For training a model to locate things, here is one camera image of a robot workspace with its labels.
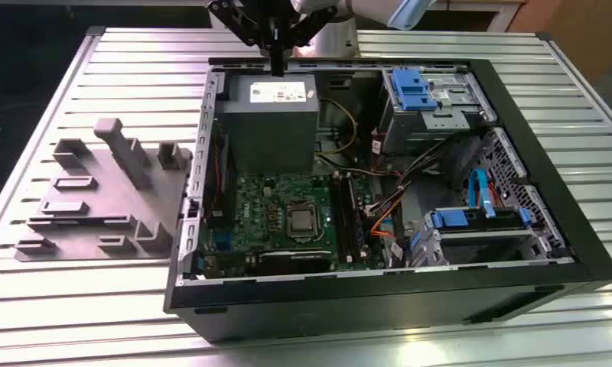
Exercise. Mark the wooden cabinet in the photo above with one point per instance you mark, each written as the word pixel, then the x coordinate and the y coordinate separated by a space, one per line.
pixel 581 30

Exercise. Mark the metal disk bay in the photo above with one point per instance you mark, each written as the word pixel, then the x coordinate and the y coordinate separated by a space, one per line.
pixel 537 241

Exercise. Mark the black graphics card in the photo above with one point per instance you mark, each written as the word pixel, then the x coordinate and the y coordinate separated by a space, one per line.
pixel 290 264

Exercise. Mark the metal drive cage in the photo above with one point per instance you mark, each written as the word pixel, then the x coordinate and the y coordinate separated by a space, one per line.
pixel 439 120

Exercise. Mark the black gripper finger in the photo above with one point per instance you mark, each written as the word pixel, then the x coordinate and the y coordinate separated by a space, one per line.
pixel 305 34
pixel 234 19

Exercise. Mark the black open PC case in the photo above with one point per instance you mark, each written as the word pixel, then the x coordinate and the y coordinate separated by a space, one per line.
pixel 336 306

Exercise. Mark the black table corner cap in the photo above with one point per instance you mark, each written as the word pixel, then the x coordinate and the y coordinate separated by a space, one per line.
pixel 94 31
pixel 543 36

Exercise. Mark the grey parts rack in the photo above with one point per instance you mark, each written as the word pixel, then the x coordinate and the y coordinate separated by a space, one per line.
pixel 106 206

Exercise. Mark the green motherboard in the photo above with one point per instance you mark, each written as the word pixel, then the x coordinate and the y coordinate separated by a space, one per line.
pixel 254 199

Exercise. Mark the RAM stick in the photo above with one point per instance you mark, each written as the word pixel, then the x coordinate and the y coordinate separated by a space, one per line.
pixel 81 219
pixel 360 237

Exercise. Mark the grey power supply unit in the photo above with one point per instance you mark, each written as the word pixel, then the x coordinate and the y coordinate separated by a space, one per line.
pixel 269 137

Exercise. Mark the hard disk in blue carrier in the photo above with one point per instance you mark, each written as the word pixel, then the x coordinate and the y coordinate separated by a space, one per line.
pixel 451 219

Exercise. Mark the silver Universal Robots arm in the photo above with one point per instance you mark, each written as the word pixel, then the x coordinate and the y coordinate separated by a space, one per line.
pixel 366 7

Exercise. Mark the silver CPU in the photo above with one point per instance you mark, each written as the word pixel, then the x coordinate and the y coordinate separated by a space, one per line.
pixel 301 222

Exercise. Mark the blue drive bay latch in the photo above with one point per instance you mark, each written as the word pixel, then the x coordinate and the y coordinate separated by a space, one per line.
pixel 411 82

